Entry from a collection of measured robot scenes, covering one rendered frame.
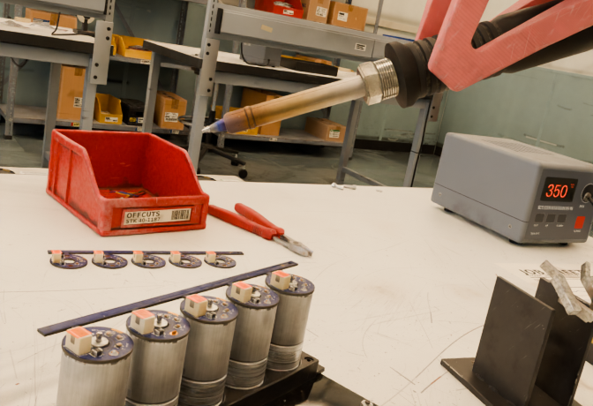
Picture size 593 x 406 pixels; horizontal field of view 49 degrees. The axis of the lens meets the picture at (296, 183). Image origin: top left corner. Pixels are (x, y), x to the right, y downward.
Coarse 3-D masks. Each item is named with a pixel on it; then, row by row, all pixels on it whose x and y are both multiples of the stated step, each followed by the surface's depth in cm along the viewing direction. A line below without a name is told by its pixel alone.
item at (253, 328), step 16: (240, 320) 29; (256, 320) 29; (272, 320) 30; (240, 336) 29; (256, 336) 29; (240, 352) 30; (256, 352) 30; (240, 368) 30; (256, 368) 30; (240, 384) 30; (256, 384) 30
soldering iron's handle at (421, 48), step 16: (560, 0) 24; (512, 16) 24; (528, 16) 24; (480, 32) 23; (496, 32) 23; (592, 32) 24; (400, 48) 23; (416, 48) 23; (432, 48) 23; (544, 48) 24; (560, 48) 24; (576, 48) 24; (592, 48) 24; (400, 64) 23; (416, 64) 23; (512, 64) 24; (528, 64) 24; (400, 80) 23; (416, 80) 23; (432, 80) 23; (480, 80) 24; (400, 96) 24; (416, 96) 24
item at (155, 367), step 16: (144, 352) 25; (160, 352) 25; (176, 352) 25; (144, 368) 25; (160, 368) 25; (176, 368) 26; (128, 384) 25; (144, 384) 25; (160, 384) 25; (176, 384) 26; (128, 400) 25; (144, 400) 25; (160, 400) 25; (176, 400) 26
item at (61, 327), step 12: (288, 264) 35; (240, 276) 32; (252, 276) 32; (192, 288) 30; (204, 288) 30; (216, 288) 30; (144, 300) 28; (156, 300) 28; (168, 300) 28; (96, 312) 26; (108, 312) 26; (120, 312) 26; (60, 324) 24; (72, 324) 24; (84, 324) 25
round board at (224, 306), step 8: (208, 296) 29; (184, 304) 28; (216, 304) 28; (224, 304) 28; (232, 304) 29; (184, 312) 27; (208, 312) 27; (216, 312) 28; (224, 312) 28; (232, 312) 28; (200, 320) 27; (208, 320) 27; (216, 320) 27; (224, 320) 27; (232, 320) 27
